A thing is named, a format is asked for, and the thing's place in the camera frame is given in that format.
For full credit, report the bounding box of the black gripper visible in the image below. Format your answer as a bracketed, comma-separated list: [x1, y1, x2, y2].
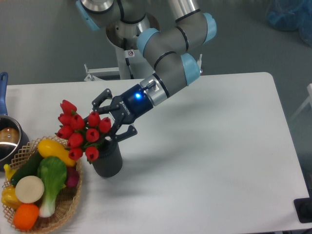
[89, 84, 154, 141]

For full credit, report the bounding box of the red tulip bouquet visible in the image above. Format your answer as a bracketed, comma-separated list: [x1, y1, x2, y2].
[56, 100, 112, 164]

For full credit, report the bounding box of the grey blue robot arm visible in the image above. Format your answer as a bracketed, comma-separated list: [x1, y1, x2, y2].
[76, 0, 217, 142]

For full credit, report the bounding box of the dark grey ribbed vase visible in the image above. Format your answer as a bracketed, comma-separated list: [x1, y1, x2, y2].
[92, 140, 123, 178]

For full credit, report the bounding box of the purple red radish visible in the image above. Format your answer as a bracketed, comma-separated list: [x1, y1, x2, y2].
[65, 167, 79, 188]

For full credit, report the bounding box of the yellow squash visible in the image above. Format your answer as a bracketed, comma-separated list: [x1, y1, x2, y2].
[37, 139, 76, 167]

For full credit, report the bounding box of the green bok choy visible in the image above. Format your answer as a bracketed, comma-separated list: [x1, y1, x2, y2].
[37, 156, 67, 218]

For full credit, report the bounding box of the green cucumber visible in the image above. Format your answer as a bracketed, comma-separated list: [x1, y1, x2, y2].
[10, 151, 43, 187]

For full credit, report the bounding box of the white round radish slice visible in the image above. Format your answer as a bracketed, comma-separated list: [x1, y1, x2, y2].
[15, 175, 44, 203]

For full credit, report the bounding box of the yellow banana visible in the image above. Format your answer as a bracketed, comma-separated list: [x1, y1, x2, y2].
[3, 164, 17, 181]

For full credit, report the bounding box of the yellow bell pepper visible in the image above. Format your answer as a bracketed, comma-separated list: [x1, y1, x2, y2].
[1, 185, 22, 210]

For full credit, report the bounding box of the orange fruit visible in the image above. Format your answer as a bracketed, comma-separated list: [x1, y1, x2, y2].
[13, 203, 39, 231]

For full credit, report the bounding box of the white furniture piece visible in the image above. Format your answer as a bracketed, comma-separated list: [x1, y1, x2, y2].
[291, 83, 312, 121]

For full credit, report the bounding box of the blue plastic bag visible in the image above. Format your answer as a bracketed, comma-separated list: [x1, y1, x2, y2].
[265, 0, 312, 46]

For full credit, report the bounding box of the black device at edge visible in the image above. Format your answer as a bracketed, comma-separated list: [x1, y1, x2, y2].
[293, 197, 312, 223]

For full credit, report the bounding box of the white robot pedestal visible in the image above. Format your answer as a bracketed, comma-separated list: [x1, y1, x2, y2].
[83, 13, 161, 82]

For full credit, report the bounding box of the black cable on pedestal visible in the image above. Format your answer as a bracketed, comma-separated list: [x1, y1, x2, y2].
[123, 38, 135, 80]

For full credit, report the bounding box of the blue handled saucepan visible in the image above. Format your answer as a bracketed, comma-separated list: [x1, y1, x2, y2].
[0, 72, 29, 172]

